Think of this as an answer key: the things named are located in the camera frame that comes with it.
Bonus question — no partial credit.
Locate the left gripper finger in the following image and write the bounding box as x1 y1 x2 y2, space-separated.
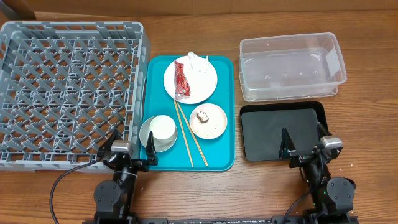
98 129 120 153
146 131 158 166

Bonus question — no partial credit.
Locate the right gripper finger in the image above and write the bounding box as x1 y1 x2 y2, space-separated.
279 127 295 159
317 122 331 139

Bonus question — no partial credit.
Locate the white cup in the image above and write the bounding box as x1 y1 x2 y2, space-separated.
149 115 177 144

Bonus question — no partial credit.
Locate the brown food scrap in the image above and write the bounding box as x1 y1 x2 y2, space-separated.
196 111 209 123

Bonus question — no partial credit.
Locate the small pink-white bowl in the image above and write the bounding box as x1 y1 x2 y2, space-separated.
189 103 228 139

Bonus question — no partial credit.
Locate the red snack wrapper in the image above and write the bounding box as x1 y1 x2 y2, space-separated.
174 60 191 98

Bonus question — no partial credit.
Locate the white tissue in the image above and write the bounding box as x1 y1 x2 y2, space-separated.
187 52 210 73

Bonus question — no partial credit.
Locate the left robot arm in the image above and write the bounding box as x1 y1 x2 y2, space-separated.
94 130 158 223

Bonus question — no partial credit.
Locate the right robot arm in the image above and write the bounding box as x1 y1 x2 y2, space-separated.
279 123 358 223

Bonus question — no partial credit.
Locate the clear plastic waste bin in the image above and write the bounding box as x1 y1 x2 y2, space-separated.
239 32 347 102

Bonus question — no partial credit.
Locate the black rectangular tray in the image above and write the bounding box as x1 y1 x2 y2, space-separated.
240 101 328 162

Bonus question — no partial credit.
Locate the left wooden chopstick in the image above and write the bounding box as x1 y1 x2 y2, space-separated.
174 100 194 167

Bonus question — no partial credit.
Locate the wooden chopstick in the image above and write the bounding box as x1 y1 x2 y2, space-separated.
174 101 208 167
174 100 194 167

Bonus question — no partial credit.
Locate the right wooden chopstick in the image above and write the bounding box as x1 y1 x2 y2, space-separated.
174 101 208 167

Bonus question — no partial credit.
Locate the grey plastic dish rack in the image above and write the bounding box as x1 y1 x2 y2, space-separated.
1 21 150 173

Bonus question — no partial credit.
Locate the large white plate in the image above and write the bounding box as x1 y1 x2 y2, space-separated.
164 55 218 104

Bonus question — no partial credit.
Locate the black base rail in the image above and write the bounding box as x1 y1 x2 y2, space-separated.
82 214 358 224

